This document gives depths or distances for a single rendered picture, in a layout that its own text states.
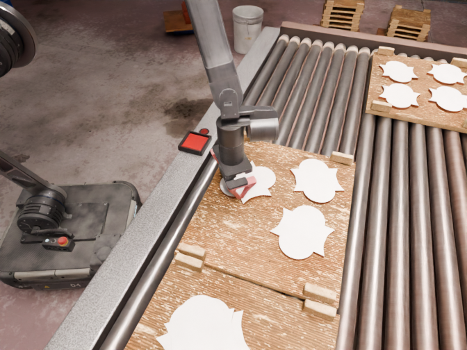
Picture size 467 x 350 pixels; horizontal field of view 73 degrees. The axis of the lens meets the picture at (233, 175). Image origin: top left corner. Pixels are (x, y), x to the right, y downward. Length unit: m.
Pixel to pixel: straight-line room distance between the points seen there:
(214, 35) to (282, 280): 0.49
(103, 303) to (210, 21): 0.57
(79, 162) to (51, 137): 0.38
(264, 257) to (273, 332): 0.15
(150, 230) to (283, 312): 0.35
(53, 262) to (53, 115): 1.53
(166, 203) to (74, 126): 1.98
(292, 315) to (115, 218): 1.20
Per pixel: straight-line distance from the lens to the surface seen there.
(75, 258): 1.64
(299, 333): 0.65
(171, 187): 0.84
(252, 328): 0.64
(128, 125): 2.58
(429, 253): 0.84
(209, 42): 0.61
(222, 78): 0.61
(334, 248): 0.74
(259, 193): 0.78
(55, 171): 2.42
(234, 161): 0.69
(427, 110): 1.21
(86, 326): 0.72
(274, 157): 0.88
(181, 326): 0.61
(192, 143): 0.93
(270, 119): 0.65
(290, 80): 1.23
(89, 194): 1.83
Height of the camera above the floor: 1.55
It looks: 48 degrees down
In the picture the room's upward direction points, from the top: straight up
